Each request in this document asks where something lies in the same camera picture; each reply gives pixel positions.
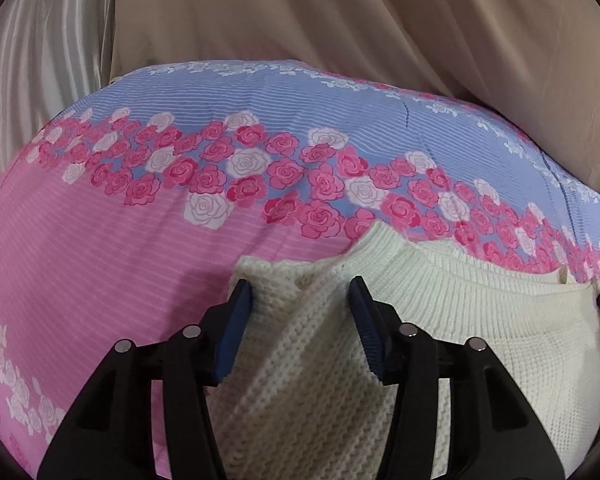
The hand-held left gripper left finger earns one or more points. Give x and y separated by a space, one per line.
232 330

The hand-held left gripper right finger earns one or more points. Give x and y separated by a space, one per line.
370 330

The white red black knit sweater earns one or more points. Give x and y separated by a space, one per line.
305 360

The pink blue floral bedsheet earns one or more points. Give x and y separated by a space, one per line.
130 260

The beige curtain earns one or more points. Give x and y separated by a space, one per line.
330 10

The silver satin curtain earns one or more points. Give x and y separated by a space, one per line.
40 60

